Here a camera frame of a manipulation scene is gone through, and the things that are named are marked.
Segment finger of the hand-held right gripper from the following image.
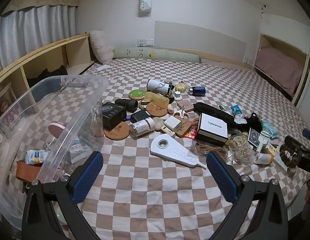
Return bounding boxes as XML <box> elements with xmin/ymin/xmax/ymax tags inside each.
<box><xmin>285</xmin><ymin>135</ymin><xmax>307</xmax><ymax>152</ymax></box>

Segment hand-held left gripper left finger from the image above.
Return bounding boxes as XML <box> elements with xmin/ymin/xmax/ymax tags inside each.
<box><xmin>21</xmin><ymin>151</ymin><xmax>104</xmax><ymax>240</ymax></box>

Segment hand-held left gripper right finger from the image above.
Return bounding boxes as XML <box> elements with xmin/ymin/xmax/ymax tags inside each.
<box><xmin>206</xmin><ymin>151</ymin><xmax>288</xmax><ymax>240</ymax></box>

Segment dark beaded bracelet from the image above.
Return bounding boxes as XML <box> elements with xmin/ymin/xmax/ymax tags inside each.
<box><xmin>279</xmin><ymin>144</ymin><xmax>299</xmax><ymax>168</ymax></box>

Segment clear plastic storage bin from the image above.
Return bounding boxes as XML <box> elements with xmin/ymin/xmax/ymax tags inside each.
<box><xmin>0</xmin><ymin>74</ymin><xmax>109</xmax><ymax>230</ymax></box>

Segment teal packet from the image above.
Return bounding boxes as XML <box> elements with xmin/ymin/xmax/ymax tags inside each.
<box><xmin>261</xmin><ymin>119</ymin><xmax>279</xmax><ymax>139</ymax></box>

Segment white plastic packets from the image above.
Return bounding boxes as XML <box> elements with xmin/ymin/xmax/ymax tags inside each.
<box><xmin>68</xmin><ymin>137</ymin><xmax>94</xmax><ymax>163</ymax></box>

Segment coil of brown twine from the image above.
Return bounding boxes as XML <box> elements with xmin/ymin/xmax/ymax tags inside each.
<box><xmin>195</xmin><ymin>142</ymin><xmax>229</xmax><ymax>158</ymax></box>

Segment white watch repair tool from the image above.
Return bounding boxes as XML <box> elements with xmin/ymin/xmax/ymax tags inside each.
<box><xmin>256</xmin><ymin>130</ymin><xmax>270</xmax><ymax>153</ymax></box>

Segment bag of rubber bands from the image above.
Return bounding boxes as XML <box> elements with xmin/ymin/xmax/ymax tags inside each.
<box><xmin>230</xmin><ymin>135</ymin><xmax>254</xmax><ymax>165</ymax></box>

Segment plastic bag roll orange end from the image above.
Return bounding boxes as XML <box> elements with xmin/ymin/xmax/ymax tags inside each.
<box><xmin>254</xmin><ymin>152</ymin><xmax>274</xmax><ymax>165</ymax></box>

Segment blue playing card deck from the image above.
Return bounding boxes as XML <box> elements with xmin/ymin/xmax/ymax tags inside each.
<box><xmin>248</xmin><ymin>127</ymin><xmax>260</xmax><ymax>147</ymax></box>

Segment black feather trim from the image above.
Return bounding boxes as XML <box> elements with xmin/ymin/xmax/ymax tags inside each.
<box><xmin>235</xmin><ymin>112</ymin><xmax>267</xmax><ymax>133</ymax></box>

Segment white and black gift box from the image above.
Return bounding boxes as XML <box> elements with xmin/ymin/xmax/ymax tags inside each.
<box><xmin>196</xmin><ymin>112</ymin><xmax>229</xmax><ymax>147</ymax></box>

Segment white flat plastic tool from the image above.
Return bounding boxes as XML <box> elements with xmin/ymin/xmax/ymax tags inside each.
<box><xmin>150</xmin><ymin>133</ymin><xmax>208</xmax><ymax>170</ymax></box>

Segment cork coaster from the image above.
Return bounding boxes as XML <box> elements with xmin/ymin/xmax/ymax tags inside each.
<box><xmin>104</xmin><ymin>121</ymin><xmax>130</xmax><ymax>140</ymax></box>
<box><xmin>138</xmin><ymin>102</ymin><xmax>168</xmax><ymax>118</ymax></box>

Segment blue and white tissue pack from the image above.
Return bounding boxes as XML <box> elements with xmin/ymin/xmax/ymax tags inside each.
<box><xmin>25</xmin><ymin>149</ymin><xmax>49</xmax><ymax>165</ymax></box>

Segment wooden block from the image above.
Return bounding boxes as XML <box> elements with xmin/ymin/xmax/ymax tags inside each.
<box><xmin>175</xmin><ymin>119</ymin><xmax>198</xmax><ymax>138</ymax></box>

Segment brown leather pouch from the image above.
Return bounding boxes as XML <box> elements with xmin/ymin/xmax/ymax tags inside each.
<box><xmin>16</xmin><ymin>159</ymin><xmax>45</xmax><ymax>182</ymax></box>

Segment checkered bed sheet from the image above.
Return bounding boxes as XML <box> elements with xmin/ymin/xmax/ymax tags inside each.
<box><xmin>0</xmin><ymin>57</ymin><xmax>310</xmax><ymax>240</ymax></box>

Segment white charger plug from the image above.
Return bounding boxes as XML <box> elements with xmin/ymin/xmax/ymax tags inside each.
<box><xmin>164</xmin><ymin>116</ymin><xmax>183</xmax><ymax>130</ymax></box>

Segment glass jar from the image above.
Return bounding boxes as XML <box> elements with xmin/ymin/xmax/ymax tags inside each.
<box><xmin>129</xmin><ymin>117</ymin><xmax>155</xmax><ymax>138</ymax></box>

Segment small white scissors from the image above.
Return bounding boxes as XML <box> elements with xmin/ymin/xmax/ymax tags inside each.
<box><xmin>174</xmin><ymin>107</ymin><xmax>189</xmax><ymax>119</ymax></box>

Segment pink mattress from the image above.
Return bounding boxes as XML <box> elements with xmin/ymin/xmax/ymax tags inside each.
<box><xmin>255</xmin><ymin>46</ymin><xmax>305</xmax><ymax>97</ymax></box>

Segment black charger block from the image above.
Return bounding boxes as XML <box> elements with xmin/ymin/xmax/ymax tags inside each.
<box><xmin>130</xmin><ymin>109</ymin><xmax>151</xmax><ymax>123</ymax></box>

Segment blue can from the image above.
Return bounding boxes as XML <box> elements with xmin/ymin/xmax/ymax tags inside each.
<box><xmin>189</xmin><ymin>86</ymin><xmax>206</xmax><ymax>96</ymax></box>

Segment green round coaster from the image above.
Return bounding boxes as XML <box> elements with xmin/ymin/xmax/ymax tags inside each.
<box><xmin>128</xmin><ymin>89</ymin><xmax>146</xmax><ymax>101</ymax></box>

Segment yellow glasses case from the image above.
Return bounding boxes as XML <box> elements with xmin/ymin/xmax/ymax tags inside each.
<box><xmin>144</xmin><ymin>92</ymin><xmax>170</xmax><ymax>113</ymax></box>

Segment dark clothing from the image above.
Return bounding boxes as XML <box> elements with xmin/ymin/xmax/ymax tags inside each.
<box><xmin>27</xmin><ymin>65</ymin><xmax>68</xmax><ymax>85</ymax></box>

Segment white and black bottle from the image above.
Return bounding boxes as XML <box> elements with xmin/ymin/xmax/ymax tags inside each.
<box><xmin>146</xmin><ymin>79</ymin><xmax>175</xmax><ymax>97</ymax></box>

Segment framed picture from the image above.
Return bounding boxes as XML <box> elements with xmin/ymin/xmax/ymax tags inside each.
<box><xmin>0</xmin><ymin>85</ymin><xmax>18</xmax><ymax>130</ymax></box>

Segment wooden shelf unit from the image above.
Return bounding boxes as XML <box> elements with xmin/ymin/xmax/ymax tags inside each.
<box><xmin>0</xmin><ymin>32</ymin><xmax>95</xmax><ymax>135</ymax></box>

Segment fluffy white pillow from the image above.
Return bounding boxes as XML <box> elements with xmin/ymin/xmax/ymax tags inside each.
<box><xmin>90</xmin><ymin>30</ymin><xmax>114</xmax><ymax>64</ymax></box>

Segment long green bolster pillow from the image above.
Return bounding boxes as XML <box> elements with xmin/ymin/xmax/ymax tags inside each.
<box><xmin>112</xmin><ymin>47</ymin><xmax>202</xmax><ymax>64</ymax></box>

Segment grey curtain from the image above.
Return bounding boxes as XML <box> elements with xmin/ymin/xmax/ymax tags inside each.
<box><xmin>0</xmin><ymin>4</ymin><xmax>78</xmax><ymax>67</ymax></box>

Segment black camera lens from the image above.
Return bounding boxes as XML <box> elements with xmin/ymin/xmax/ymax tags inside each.
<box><xmin>115</xmin><ymin>98</ymin><xmax>138</xmax><ymax>113</ymax></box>

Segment white wall socket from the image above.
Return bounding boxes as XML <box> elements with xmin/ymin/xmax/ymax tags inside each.
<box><xmin>136</xmin><ymin>39</ymin><xmax>154</xmax><ymax>48</ymax></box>

